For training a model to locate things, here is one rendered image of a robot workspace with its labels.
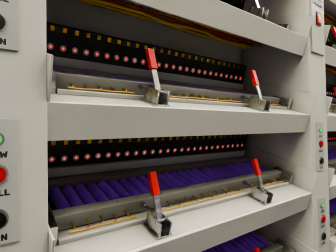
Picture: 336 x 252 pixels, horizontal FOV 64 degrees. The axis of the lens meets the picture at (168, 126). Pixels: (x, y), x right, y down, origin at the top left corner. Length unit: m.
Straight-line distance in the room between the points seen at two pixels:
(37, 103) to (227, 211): 0.37
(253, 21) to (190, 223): 0.40
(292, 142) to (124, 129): 0.51
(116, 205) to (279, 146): 0.50
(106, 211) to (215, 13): 0.37
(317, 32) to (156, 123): 0.55
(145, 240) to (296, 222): 0.48
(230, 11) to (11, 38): 0.37
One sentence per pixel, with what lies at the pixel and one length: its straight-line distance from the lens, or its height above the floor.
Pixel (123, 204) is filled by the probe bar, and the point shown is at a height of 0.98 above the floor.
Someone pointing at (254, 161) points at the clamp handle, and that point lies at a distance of 0.60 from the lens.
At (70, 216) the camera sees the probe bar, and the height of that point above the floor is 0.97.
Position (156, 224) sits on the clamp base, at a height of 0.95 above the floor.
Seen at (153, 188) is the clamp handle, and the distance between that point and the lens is 0.41.
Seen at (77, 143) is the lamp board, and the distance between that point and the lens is 0.49.
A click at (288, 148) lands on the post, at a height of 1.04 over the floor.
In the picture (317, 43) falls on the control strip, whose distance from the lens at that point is 0.81.
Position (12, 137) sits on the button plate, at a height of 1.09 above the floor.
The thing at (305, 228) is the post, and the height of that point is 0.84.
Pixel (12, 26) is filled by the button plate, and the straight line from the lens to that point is 0.33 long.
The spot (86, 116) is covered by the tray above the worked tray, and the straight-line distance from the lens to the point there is 0.33.
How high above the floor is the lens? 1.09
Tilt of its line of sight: 1 degrees up
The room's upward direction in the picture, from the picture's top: 1 degrees counter-clockwise
